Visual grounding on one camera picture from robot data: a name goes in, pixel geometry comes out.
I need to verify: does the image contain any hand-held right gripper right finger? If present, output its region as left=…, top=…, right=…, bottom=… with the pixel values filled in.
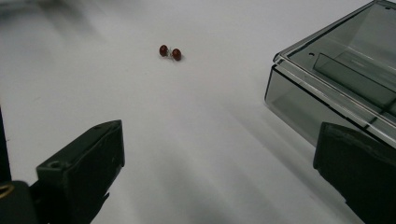
left=312, top=121, right=396, bottom=224

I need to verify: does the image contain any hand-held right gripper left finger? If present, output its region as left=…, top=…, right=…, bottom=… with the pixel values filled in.
left=36, top=119, right=125, bottom=224

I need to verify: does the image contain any clear grey plastic compartment box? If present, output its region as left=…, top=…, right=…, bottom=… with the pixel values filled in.
left=264, top=0, right=396, bottom=148

